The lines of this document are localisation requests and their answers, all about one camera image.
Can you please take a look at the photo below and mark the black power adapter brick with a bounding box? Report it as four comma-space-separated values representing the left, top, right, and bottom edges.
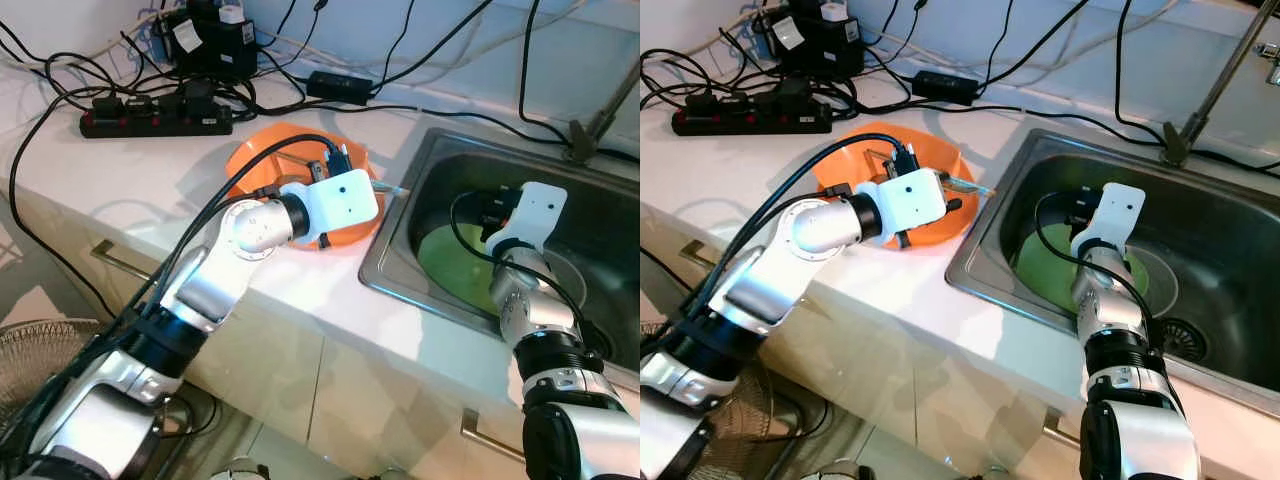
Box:
305, 70, 376, 104
910, 70, 979, 106

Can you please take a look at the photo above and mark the grey plate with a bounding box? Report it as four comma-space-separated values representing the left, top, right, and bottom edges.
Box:
545, 245, 593, 306
1130, 245, 1179, 316

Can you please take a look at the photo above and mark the metal cabinet handle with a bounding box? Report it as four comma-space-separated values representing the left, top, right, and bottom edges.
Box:
460, 408, 526, 463
92, 238, 136, 283
1040, 413, 1086, 451
680, 238, 721, 271

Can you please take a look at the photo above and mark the dark metal faucet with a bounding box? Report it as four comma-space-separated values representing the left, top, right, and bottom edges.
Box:
1160, 5, 1280, 166
565, 65, 641, 164

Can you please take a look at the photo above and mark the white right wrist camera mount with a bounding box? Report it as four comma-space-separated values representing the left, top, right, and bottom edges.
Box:
485, 182, 568, 256
1070, 182, 1147, 259

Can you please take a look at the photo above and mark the orange plate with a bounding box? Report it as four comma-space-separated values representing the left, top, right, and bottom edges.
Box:
225, 122, 386, 251
812, 122, 979, 251

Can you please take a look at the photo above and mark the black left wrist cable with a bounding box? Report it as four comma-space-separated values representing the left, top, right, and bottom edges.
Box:
680, 130, 919, 341
100, 132, 351, 341

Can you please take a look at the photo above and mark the wire floor fan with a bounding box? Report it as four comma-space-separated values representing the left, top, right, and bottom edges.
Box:
0, 318, 216, 471
640, 320, 801, 471

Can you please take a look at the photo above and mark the black power strip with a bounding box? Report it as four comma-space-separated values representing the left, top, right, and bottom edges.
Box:
80, 95, 234, 139
670, 92, 833, 136

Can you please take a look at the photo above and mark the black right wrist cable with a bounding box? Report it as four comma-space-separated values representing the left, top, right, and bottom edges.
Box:
448, 190, 601, 351
1032, 188, 1171, 351

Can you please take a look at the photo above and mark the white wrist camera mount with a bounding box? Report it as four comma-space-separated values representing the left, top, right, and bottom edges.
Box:
1070, 182, 1147, 259
485, 182, 568, 256
280, 170, 381, 244
855, 168, 949, 241

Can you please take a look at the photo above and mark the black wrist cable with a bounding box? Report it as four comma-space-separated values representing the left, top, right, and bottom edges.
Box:
1032, 188, 1171, 351
100, 132, 351, 341
680, 130, 919, 341
448, 190, 601, 351

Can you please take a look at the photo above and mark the green plate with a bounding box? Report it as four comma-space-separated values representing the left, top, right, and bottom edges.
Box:
415, 222, 521, 316
1012, 222, 1151, 316

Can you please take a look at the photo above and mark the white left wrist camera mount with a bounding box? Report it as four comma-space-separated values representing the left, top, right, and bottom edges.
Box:
855, 168, 949, 241
280, 170, 381, 244

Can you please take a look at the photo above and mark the black charger box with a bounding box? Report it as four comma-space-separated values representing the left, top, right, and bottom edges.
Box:
160, 5, 256, 79
765, 0, 866, 81

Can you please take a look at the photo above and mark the stainless steel sink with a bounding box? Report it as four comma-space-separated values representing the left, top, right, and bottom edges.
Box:
945, 128, 1280, 416
358, 127, 641, 376

